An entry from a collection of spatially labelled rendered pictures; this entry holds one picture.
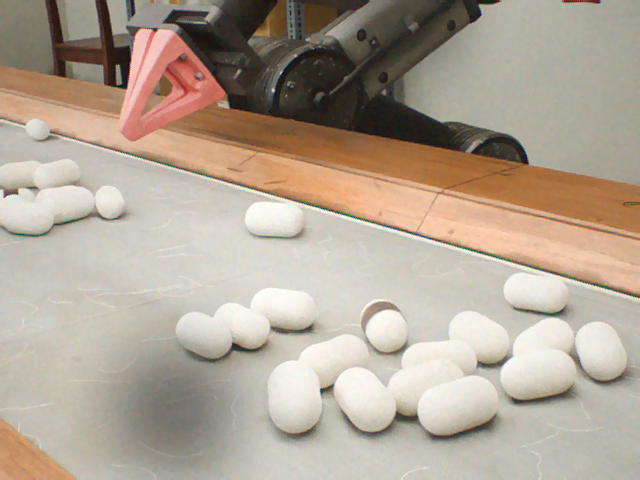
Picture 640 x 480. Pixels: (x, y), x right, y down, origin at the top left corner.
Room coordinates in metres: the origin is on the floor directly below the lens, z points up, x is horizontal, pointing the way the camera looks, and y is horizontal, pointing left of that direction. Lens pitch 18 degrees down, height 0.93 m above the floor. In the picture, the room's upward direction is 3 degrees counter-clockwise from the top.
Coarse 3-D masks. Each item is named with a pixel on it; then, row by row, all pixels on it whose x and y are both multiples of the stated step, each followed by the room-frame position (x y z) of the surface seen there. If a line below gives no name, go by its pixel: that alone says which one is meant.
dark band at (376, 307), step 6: (384, 300) 0.42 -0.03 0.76; (372, 306) 0.42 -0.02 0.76; (378, 306) 0.42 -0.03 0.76; (384, 306) 0.41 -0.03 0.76; (390, 306) 0.42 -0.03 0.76; (396, 306) 0.42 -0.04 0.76; (366, 312) 0.42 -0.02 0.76; (372, 312) 0.41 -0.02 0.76; (378, 312) 0.41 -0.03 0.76; (366, 318) 0.41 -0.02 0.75; (366, 324) 0.41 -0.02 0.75; (366, 336) 0.42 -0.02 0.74
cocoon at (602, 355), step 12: (588, 324) 0.39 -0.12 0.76; (600, 324) 0.38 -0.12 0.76; (576, 336) 0.39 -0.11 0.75; (588, 336) 0.38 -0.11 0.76; (600, 336) 0.37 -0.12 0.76; (612, 336) 0.37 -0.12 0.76; (576, 348) 0.38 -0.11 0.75; (588, 348) 0.37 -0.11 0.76; (600, 348) 0.37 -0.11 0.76; (612, 348) 0.37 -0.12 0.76; (624, 348) 0.37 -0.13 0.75; (588, 360) 0.37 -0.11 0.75; (600, 360) 0.36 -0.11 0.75; (612, 360) 0.36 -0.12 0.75; (624, 360) 0.36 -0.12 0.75; (588, 372) 0.37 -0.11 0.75; (600, 372) 0.36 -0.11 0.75; (612, 372) 0.36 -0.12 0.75
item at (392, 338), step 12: (372, 300) 0.43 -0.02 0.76; (384, 312) 0.41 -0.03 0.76; (396, 312) 0.41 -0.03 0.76; (372, 324) 0.41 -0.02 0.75; (384, 324) 0.40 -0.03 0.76; (396, 324) 0.40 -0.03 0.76; (372, 336) 0.40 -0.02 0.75; (384, 336) 0.40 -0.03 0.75; (396, 336) 0.40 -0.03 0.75; (384, 348) 0.40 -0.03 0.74; (396, 348) 0.40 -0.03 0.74
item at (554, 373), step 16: (544, 352) 0.36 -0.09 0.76; (560, 352) 0.36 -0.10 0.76; (512, 368) 0.35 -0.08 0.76; (528, 368) 0.35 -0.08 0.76; (544, 368) 0.35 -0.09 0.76; (560, 368) 0.35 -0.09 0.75; (512, 384) 0.35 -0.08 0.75; (528, 384) 0.35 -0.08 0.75; (544, 384) 0.35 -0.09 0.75; (560, 384) 0.35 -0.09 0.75
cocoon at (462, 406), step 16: (448, 384) 0.33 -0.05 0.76; (464, 384) 0.33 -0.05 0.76; (480, 384) 0.33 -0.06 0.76; (432, 400) 0.33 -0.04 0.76; (448, 400) 0.33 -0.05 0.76; (464, 400) 0.33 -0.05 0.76; (480, 400) 0.33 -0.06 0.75; (496, 400) 0.33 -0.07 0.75; (432, 416) 0.32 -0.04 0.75; (448, 416) 0.32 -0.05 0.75; (464, 416) 0.32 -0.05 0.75; (480, 416) 0.33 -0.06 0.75; (432, 432) 0.33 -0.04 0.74; (448, 432) 0.32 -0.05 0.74
